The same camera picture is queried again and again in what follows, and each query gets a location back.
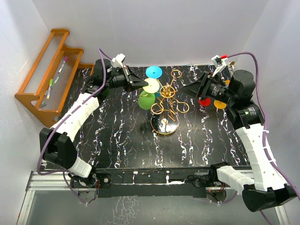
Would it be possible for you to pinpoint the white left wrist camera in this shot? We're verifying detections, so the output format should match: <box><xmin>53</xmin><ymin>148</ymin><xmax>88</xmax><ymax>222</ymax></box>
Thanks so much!
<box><xmin>111</xmin><ymin>53</ymin><xmax>126</xmax><ymax>68</ymax></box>

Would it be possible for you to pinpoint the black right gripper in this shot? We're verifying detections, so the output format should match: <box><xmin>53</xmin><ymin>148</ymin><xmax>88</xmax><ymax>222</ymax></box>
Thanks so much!
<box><xmin>178</xmin><ymin>71</ymin><xmax>236</xmax><ymax>105</ymax></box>

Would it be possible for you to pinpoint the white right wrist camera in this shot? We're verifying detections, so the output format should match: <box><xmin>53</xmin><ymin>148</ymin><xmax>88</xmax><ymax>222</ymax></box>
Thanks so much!
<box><xmin>211</xmin><ymin>54</ymin><xmax>228</xmax><ymax>77</ymax></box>

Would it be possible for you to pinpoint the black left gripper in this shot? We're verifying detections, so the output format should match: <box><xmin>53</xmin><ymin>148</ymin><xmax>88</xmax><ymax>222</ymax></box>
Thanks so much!
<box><xmin>105</xmin><ymin>65</ymin><xmax>149</xmax><ymax>93</ymax></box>

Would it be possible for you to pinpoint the green capped marker pen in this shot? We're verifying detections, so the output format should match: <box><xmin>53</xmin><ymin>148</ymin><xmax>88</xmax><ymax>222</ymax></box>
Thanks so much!
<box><xmin>46</xmin><ymin>79</ymin><xmax>53</xmax><ymax>99</ymax></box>

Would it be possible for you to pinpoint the wooden tiered shelf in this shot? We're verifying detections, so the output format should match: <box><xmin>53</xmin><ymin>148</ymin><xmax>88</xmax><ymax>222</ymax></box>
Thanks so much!
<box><xmin>15</xmin><ymin>28</ymin><xmax>94</xmax><ymax>128</ymax></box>

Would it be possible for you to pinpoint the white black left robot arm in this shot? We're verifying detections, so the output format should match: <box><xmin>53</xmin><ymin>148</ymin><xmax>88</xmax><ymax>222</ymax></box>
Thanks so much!
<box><xmin>38</xmin><ymin>53</ymin><xmax>148</xmax><ymax>187</ymax></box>

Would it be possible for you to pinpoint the blue wine glass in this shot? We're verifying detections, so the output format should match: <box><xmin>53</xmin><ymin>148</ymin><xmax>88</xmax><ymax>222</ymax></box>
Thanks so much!
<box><xmin>145</xmin><ymin>66</ymin><xmax>163</xmax><ymax>98</ymax></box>

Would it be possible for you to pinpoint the small grey block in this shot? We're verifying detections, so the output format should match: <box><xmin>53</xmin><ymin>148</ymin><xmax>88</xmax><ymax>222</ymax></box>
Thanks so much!
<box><xmin>39</xmin><ymin>101</ymin><xmax>47</xmax><ymax>108</ymax></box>

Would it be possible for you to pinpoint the red wine glass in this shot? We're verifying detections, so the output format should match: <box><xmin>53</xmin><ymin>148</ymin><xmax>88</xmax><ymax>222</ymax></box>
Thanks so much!
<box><xmin>198</xmin><ymin>97</ymin><xmax>211</xmax><ymax>107</ymax></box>

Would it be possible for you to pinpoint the purple capped marker pen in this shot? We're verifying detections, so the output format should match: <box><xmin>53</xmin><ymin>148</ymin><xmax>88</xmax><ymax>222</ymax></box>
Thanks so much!
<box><xmin>58</xmin><ymin>56</ymin><xmax>68</xmax><ymax>74</ymax></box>

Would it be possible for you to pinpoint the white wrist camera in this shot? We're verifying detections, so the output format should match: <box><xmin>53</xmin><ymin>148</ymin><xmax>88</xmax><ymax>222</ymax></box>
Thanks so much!
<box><xmin>111</xmin><ymin>53</ymin><xmax>126</xmax><ymax>68</ymax></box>
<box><xmin>211</xmin><ymin>54</ymin><xmax>228</xmax><ymax>77</ymax></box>

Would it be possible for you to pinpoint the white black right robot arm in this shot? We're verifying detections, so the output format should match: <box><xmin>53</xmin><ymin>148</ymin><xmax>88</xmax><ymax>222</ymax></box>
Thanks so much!
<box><xmin>178</xmin><ymin>70</ymin><xmax>297</xmax><ymax>212</ymax></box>

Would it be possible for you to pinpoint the gold wire glass rack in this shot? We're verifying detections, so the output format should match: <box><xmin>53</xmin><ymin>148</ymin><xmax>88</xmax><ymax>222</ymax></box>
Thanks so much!
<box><xmin>149</xmin><ymin>69</ymin><xmax>189</xmax><ymax>136</ymax></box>

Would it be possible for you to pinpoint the green wine glass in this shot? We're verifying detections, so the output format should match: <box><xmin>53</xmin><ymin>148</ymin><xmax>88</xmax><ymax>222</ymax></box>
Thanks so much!
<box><xmin>138</xmin><ymin>78</ymin><xmax>160</xmax><ymax>110</ymax></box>

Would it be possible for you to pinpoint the yellow wine glass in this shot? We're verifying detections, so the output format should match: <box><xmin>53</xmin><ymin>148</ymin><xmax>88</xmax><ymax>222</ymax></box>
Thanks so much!
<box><xmin>214</xmin><ymin>80</ymin><xmax>230</xmax><ymax>109</ymax></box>

